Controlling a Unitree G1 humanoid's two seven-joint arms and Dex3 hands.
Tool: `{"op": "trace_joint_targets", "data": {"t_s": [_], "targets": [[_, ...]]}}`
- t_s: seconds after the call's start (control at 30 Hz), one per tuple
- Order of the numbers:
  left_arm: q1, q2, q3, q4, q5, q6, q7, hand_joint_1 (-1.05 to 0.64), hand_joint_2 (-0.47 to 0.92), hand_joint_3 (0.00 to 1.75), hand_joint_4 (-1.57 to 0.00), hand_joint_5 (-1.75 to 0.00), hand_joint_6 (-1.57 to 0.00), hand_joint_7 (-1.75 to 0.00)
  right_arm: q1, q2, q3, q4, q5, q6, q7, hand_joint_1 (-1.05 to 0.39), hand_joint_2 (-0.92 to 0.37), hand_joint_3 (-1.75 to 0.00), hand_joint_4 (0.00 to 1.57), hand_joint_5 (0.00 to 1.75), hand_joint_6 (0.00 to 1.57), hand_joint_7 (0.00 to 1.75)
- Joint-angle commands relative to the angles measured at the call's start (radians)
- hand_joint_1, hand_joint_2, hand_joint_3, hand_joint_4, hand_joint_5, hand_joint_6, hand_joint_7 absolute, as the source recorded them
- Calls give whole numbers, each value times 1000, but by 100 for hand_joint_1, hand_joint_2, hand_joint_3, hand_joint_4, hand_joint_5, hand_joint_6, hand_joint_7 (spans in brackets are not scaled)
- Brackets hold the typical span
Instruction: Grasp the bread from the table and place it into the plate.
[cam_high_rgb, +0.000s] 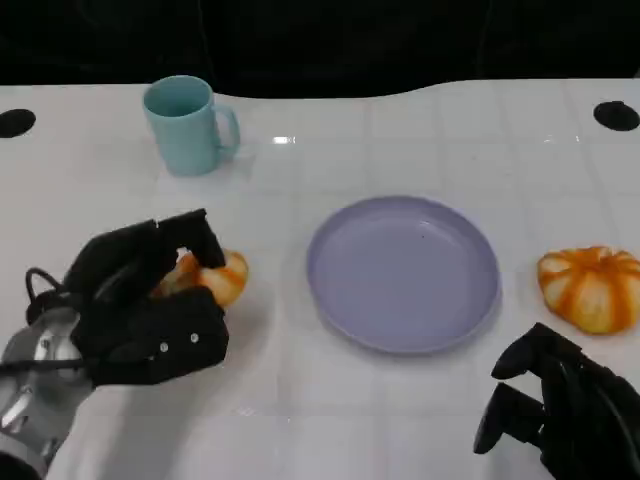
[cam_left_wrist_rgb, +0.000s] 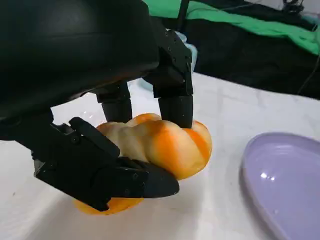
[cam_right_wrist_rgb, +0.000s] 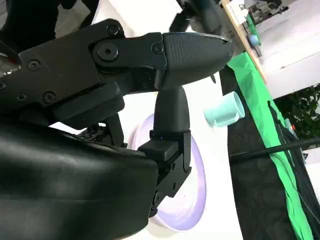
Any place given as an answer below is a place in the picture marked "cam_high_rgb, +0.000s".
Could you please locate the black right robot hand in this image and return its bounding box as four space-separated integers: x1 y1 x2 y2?
473 322 640 480

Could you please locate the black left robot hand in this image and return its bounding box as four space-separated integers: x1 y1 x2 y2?
62 208 231 389

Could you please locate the pale green mug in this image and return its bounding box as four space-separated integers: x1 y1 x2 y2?
142 74 242 177

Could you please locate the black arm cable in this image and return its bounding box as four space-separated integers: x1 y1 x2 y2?
23 267 86 326

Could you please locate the orange and white bread roll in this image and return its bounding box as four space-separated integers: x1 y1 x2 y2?
537 245 640 335
149 247 250 309

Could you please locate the black table grommet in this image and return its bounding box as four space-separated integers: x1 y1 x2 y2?
593 100 640 132
0 108 37 139

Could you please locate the lilac plate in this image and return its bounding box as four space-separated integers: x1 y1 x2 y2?
305 195 503 355

